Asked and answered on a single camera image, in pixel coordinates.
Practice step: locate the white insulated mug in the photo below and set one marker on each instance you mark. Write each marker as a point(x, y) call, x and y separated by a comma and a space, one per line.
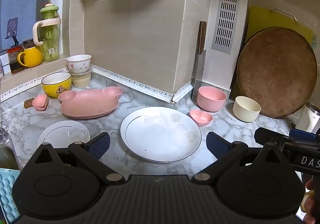
point(310, 116)

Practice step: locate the yellow mug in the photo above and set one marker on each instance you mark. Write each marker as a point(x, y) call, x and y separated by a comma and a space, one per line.
point(31, 58)

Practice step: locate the small white plate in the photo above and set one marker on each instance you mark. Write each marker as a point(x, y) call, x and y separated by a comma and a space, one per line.
point(62, 134)

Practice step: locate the phone stand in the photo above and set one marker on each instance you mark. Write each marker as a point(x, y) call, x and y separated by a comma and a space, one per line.
point(12, 28)

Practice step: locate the amber glass jar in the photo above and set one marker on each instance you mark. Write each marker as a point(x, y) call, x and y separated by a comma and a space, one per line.
point(14, 63)

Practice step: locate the cream round bowl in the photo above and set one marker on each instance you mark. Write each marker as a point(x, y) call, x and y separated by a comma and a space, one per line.
point(246, 111)

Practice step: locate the grey vent grille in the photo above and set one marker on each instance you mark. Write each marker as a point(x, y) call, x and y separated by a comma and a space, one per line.
point(226, 16)

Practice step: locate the pink round bowl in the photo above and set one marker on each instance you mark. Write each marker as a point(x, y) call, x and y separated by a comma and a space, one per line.
point(211, 100)

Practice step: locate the blue ice tray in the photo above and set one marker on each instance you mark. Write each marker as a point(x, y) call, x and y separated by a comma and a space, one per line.
point(8, 196)

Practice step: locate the yellow patterned bowl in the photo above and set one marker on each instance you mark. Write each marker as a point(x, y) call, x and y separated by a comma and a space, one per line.
point(56, 88)

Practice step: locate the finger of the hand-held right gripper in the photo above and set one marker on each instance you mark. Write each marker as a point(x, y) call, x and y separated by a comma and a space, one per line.
point(265, 135)
point(303, 135)

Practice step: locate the pink bear-shaped plate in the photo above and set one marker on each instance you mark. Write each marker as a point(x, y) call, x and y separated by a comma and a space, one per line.
point(88, 102)

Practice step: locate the dark lidded jar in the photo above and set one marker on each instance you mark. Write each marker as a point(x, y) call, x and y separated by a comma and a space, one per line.
point(29, 43)

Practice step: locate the translucent plastic container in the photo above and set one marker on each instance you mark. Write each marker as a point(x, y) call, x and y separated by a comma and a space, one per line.
point(81, 79)

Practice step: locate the music note edge tape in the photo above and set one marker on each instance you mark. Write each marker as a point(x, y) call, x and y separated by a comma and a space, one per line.
point(135, 84)

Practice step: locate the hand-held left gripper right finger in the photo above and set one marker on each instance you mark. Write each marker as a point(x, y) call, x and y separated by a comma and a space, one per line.
point(216, 144)

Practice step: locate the green water bottle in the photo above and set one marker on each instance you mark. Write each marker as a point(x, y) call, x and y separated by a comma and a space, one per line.
point(50, 39)

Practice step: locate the small brown block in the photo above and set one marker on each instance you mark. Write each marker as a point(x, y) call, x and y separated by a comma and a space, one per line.
point(28, 102)

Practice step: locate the round wooden cutting board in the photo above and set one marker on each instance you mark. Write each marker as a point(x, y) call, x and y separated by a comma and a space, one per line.
point(277, 71)

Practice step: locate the white floral bowl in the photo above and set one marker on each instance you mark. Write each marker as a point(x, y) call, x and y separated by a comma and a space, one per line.
point(78, 64)

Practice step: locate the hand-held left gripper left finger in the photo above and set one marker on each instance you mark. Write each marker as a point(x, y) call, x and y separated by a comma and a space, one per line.
point(99, 144)

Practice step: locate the clear drinking glass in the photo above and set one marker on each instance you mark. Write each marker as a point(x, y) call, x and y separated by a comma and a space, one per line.
point(3, 131)

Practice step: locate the yellow plastic cutting board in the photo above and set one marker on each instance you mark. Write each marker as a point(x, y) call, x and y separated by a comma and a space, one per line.
point(262, 19)

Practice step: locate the kitchen sink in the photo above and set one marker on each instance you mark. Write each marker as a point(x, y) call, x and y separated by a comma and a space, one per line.
point(7, 157)

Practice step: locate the large white plate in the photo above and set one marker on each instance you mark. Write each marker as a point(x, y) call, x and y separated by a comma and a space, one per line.
point(160, 135)

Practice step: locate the person's right hand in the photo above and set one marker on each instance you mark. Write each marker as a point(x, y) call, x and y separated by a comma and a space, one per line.
point(309, 201)

